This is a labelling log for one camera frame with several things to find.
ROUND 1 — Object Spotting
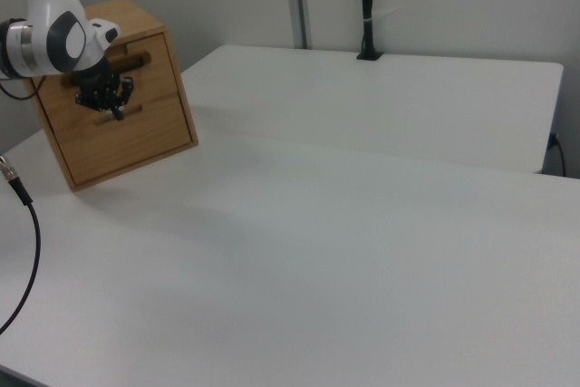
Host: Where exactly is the black cable with plug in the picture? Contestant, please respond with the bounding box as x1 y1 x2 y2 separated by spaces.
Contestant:
548 131 568 177

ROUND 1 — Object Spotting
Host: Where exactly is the black cable with metal connector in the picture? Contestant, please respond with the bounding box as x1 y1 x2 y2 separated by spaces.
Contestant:
0 155 44 336

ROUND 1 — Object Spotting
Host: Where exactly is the wooden drawer with groove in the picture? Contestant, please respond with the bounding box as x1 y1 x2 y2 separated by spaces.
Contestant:
41 87 198 191

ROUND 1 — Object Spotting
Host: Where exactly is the oak wooden drawer cabinet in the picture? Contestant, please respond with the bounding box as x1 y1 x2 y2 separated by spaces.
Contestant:
22 0 200 194

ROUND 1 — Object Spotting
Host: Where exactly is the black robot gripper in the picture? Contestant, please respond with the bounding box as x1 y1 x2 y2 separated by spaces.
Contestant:
72 58 136 122

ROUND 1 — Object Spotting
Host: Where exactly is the light wooden sliding drawer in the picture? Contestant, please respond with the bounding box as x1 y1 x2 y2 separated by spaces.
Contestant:
26 32 185 128

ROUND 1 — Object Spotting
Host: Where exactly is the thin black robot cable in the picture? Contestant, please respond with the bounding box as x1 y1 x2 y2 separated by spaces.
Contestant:
0 76 46 102

